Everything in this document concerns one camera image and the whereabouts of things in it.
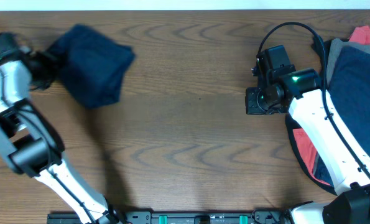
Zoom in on pile of folded clothes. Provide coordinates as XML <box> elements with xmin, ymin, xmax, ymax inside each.
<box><xmin>285</xmin><ymin>26</ymin><xmax>370</xmax><ymax>194</ymax></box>

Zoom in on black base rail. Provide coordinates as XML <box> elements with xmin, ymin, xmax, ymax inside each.
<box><xmin>46</xmin><ymin>208</ymin><xmax>293</xmax><ymax>224</ymax></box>

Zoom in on navy blue shorts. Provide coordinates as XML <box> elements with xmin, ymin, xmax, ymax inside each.
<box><xmin>47</xmin><ymin>24</ymin><xmax>136</xmax><ymax>109</ymax></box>

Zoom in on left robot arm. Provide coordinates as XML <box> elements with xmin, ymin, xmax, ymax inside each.
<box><xmin>0</xmin><ymin>38</ymin><xmax>125</xmax><ymax>223</ymax></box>

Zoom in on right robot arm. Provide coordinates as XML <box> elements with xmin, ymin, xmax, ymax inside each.
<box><xmin>246</xmin><ymin>66</ymin><xmax>370</xmax><ymax>223</ymax></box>

